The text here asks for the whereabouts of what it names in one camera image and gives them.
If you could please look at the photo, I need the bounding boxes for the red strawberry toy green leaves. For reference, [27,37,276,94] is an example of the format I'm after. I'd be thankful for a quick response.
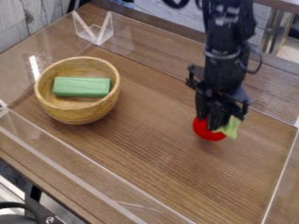
[192,116,241,141]

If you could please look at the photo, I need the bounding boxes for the clear acrylic front barrier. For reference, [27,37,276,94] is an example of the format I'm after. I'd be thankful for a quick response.
[0,102,194,224]

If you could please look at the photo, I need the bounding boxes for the clear acrylic corner bracket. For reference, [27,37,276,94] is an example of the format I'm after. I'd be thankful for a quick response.
[70,11,113,46]

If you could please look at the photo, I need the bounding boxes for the wooden bowl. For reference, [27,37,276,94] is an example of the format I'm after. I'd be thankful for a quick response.
[33,56,120,125]

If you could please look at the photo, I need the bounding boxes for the metal table leg background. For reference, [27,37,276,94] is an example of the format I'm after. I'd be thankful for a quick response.
[252,5,294,55]

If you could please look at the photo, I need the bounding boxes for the green rectangular block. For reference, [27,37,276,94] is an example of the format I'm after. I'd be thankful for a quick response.
[51,77,110,98]

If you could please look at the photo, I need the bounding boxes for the black cable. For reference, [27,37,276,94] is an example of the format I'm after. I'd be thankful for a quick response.
[0,200,35,218]

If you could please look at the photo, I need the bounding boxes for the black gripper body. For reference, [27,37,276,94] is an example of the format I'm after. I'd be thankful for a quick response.
[185,48,252,121]

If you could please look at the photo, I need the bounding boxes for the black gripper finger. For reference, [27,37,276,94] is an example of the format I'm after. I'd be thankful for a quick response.
[208,100,232,130]
[194,89,209,120]

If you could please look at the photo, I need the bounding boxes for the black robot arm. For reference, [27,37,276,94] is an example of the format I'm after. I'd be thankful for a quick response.
[185,0,258,131]

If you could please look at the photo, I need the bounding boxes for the black table frame bracket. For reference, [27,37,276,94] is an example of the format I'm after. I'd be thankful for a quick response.
[23,185,66,224]

